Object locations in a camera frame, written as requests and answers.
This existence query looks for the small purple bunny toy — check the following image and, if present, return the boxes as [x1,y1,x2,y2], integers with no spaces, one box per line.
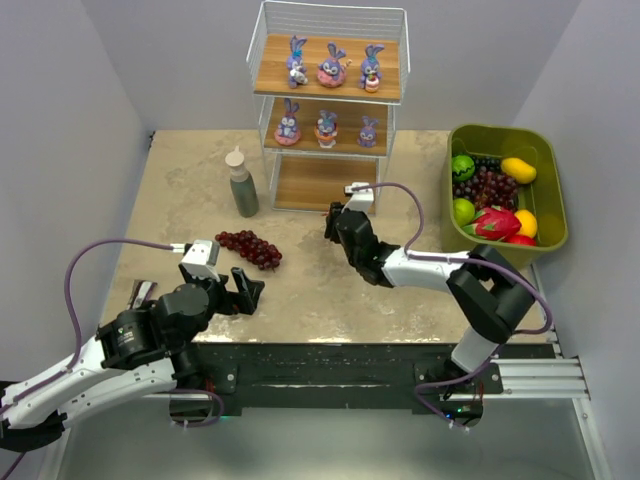
[359,44,385,93]

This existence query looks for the purple bunny blue bow toy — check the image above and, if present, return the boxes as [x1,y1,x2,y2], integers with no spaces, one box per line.
[285,35,308,89]

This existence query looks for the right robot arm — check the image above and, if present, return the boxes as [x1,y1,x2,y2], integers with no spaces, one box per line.
[324,202,534,386]

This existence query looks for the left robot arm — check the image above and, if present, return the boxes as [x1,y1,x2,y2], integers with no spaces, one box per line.
[1,268,265,453]

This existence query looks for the red grape bunch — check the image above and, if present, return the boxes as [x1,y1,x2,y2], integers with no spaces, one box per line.
[214,230,283,270]

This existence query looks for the purple snack wrapper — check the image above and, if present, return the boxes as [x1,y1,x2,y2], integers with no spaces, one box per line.
[127,279,157,309]

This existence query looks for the green soap dispenser bottle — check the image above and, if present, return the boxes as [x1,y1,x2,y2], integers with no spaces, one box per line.
[225,146,259,218]

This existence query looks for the green lime toy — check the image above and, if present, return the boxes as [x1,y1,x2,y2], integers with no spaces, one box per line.
[452,198,476,227]

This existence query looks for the green watermelon ball toy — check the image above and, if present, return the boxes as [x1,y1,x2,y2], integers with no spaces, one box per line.
[451,154,475,183]

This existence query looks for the pink dragon fruit toy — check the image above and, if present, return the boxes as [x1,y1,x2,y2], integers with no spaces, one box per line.
[462,206,521,241]

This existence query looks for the dark grapes in bin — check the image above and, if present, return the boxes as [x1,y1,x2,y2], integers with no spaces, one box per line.
[452,155,519,212]

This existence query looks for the red fruit toy in bin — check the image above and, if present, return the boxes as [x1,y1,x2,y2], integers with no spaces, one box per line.
[505,234,537,247]

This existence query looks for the orange fruit toy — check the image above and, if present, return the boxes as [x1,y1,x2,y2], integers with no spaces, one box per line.
[514,209,538,238]

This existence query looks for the yellow mango toy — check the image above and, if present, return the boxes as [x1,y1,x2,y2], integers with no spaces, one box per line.
[500,157,537,185]

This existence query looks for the green plastic bin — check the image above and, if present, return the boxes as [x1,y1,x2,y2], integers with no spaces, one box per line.
[441,124,569,268]

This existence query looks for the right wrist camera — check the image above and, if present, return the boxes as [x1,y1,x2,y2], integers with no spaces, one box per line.
[342,182,375,214]

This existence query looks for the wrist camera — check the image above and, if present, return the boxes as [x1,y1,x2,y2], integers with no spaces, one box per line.
[342,182,375,214]
[171,240,220,283]

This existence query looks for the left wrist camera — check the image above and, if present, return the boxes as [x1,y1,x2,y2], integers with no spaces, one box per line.
[171,240,220,283]

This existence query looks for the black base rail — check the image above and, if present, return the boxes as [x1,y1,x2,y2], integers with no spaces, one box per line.
[139,341,591,417]

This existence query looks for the white wire wooden shelf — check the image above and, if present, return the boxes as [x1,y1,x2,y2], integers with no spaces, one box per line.
[246,1,411,211]

